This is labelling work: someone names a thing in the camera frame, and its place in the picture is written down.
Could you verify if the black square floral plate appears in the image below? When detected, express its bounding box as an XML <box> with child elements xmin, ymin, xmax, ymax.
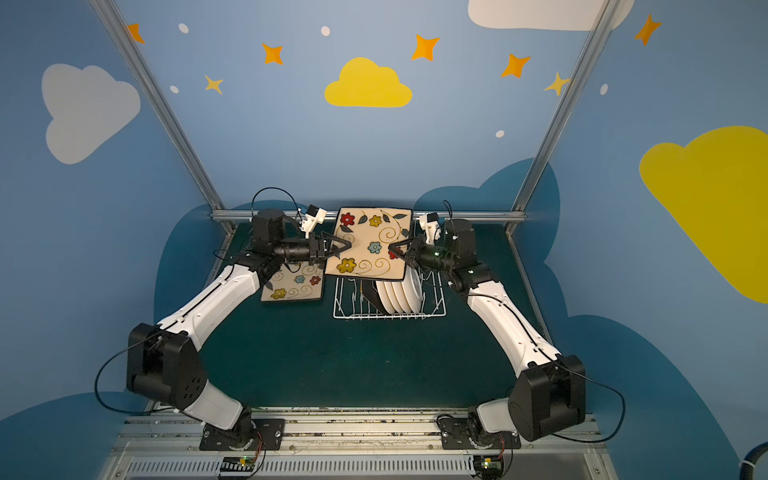
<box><xmin>261</xmin><ymin>262</ymin><xmax>324</xmax><ymax>303</ymax></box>
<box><xmin>325</xmin><ymin>207</ymin><xmax>413</xmax><ymax>281</ymax></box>

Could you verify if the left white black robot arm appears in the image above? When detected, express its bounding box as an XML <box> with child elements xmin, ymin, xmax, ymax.
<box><xmin>123</xmin><ymin>206</ymin><xmax>352</xmax><ymax>451</ymax></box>

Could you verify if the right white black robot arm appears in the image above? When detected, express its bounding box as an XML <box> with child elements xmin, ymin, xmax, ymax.
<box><xmin>388</xmin><ymin>219</ymin><xmax>618</xmax><ymax>447</ymax></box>

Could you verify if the white round plate rightmost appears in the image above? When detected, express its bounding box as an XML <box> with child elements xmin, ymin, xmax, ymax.
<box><xmin>402</xmin><ymin>266</ymin><xmax>423</xmax><ymax>313</ymax></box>

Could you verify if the white round plate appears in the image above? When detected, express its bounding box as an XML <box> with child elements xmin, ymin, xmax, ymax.
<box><xmin>376</xmin><ymin>281</ymin><xmax>397</xmax><ymax>315</ymax></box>
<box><xmin>402</xmin><ymin>266</ymin><xmax>423</xmax><ymax>313</ymax></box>
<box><xmin>384</xmin><ymin>281</ymin><xmax>404</xmax><ymax>314</ymax></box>
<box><xmin>391</xmin><ymin>282</ymin><xmax>413</xmax><ymax>313</ymax></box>

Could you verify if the white round plate leftmost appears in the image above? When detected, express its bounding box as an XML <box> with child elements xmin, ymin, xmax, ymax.
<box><xmin>376</xmin><ymin>281</ymin><xmax>397</xmax><ymax>315</ymax></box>

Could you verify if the right small circuit board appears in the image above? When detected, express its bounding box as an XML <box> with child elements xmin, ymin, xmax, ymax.
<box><xmin>472</xmin><ymin>456</ymin><xmax>504</xmax><ymax>480</ymax></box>

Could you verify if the small circuit board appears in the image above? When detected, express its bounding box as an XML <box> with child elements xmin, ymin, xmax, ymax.
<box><xmin>472</xmin><ymin>456</ymin><xmax>504</xmax><ymax>480</ymax></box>
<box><xmin>217</xmin><ymin>456</ymin><xmax>256</xmax><ymax>479</ymax></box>

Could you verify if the left small circuit board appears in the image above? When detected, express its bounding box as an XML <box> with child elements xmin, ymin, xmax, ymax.
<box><xmin>217</xmin><ymin>456</ymin><xmax>256</xmax><ymax>479</ymax></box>

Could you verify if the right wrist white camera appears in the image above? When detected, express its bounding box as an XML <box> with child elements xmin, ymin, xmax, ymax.
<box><xmin>418</xmin><ymin>212</ymin><xmax>441</xmax><ymax>246</ymax></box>

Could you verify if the white wire dish rack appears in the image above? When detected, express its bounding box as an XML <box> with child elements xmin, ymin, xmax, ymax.
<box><xmin>332</xmin><ymin>270</ymin><xmax>447</xmax><ymax>320</ymax></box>

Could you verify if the aluminium frame back bar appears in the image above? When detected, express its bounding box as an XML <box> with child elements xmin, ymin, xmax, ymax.
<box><xmin>211</xmin><ymin>209</ymin><xmax>526</xmax><ymax>223</ymax></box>

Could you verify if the aluminium frame right post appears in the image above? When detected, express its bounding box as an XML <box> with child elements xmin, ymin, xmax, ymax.
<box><xmin>511</xmin><ymin>0</ymin><xmax>622</xmax><ymax>217</ymax></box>

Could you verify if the aluminium frame post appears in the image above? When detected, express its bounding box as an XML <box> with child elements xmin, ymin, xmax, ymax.
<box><xmin>511</xmin><ymin>0</ymin><xmax>622</xmax><ymax>217</ymax></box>
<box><xmin>89</xmin><ymin>0</ymin><xmax>225</xmax><ymax>210</ymax></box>

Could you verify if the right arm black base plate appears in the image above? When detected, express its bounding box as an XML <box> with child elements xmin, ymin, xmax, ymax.
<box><xmin>435</xmin><ymin>414</ymin><xmax>522</xmax><ymax>452</ymax></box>

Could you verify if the aluminium mounting rail base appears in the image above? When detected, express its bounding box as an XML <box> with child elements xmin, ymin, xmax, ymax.
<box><xmin>99</xmin><ymin>407</ymin><xmax>618</xmax><ymax>479</ymax></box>

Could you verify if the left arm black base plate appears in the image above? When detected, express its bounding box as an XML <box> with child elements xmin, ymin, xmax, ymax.
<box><xmin>199</xmin><ymin>418</ymin><xmax>286</xmax><ymax>452</ymax></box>

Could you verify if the aluminium frame left post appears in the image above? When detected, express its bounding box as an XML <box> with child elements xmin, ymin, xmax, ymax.
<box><xmin>89</xmin><ymin>0</ymin><xmax>225</xmax><ymax>210</ymax></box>

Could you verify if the black corrugated hose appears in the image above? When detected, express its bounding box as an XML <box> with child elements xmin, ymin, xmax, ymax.
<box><xmin>739</xmin><ymin>441</ymin><xmax>768</xmax><ymax>480</ymax></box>

